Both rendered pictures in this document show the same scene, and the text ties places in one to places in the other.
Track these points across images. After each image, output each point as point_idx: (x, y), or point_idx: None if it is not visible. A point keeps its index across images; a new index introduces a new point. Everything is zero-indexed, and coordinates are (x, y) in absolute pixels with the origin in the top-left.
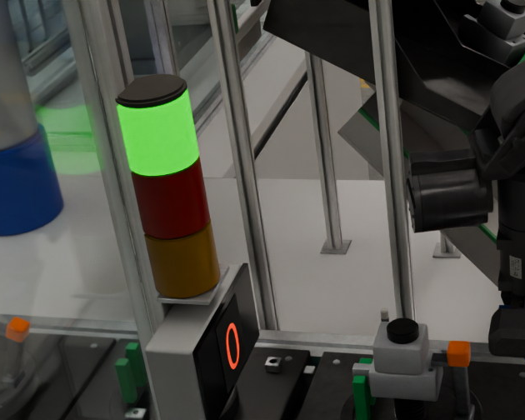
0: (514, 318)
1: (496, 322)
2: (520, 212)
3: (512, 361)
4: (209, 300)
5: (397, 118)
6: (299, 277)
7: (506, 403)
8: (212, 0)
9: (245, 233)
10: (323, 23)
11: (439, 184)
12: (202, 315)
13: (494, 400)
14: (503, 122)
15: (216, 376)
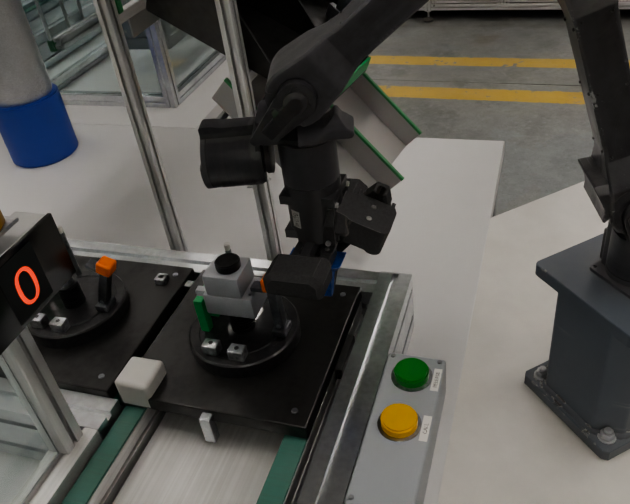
0: (285, 263)
1: (271, 265)
2: (292, 174)
3: (341, 282)
4: None
5: (246, 87)
6: (227, 205)
7: (323, 317)
8: None
9: (148, 176)
10: (188, 5)
11: (221, 148)
12: None
13: (315, 314)
14: (266, 94)
15: None
